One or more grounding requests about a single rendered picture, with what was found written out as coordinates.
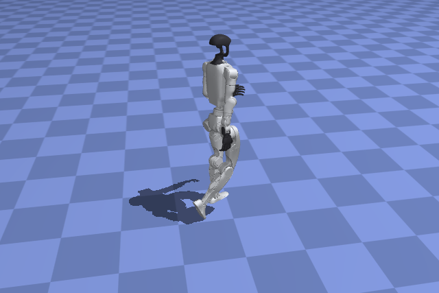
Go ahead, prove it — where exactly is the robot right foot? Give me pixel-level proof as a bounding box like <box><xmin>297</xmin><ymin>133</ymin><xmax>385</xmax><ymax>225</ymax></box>
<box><xmin>193</xmin><ymin>199</ymin><xmax>206</xmax><ymax>219</ymax></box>

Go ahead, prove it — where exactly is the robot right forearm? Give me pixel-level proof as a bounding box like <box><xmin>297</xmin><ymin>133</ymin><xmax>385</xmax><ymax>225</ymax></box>
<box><xmin>221</xmin><ymin>98</ymin><xmax>235</xmax><ymax>133</ymax></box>

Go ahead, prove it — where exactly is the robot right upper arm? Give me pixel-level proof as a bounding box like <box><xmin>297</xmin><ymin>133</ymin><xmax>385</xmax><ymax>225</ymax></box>
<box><xmin>224</xmin><ymin>67</ymin><xmax>238</xmax><ymax>105</ymax></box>

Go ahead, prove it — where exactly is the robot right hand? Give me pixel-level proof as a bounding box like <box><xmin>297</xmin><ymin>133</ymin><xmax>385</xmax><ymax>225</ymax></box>
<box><xmin>220</xmin><ymin>127</ymin><xmax>233</xmax><ymax>151</ymax></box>

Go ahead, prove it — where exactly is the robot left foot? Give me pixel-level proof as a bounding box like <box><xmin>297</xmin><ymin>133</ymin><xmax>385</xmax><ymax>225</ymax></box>
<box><xmin>209</xmin><ymin>191</ymin><xmax>229</xmax><ymax>204</ymax></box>

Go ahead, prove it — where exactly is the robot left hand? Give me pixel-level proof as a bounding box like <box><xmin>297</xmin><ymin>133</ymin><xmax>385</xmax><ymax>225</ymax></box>
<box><xmin>233</xmin><ymin>84</ymin><xmax>245</xmax><ymax>97</ymax></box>

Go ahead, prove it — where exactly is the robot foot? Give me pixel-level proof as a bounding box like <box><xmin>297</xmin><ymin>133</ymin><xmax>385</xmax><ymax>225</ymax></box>
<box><xmin>193</xmin><ymin>199</ymin><xmax>206</xmax><ymax>219</ymax></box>
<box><xmin>209</xmin><ymin>191</ymin><xmax>229</xmax><ymax>204</ymax></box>

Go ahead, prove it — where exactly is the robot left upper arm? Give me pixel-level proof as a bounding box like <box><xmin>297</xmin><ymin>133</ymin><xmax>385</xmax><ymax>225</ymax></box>
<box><xmin>202</xmin><ymin>62</ymin><xmax>208</xmax><ymax>97</ymax></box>

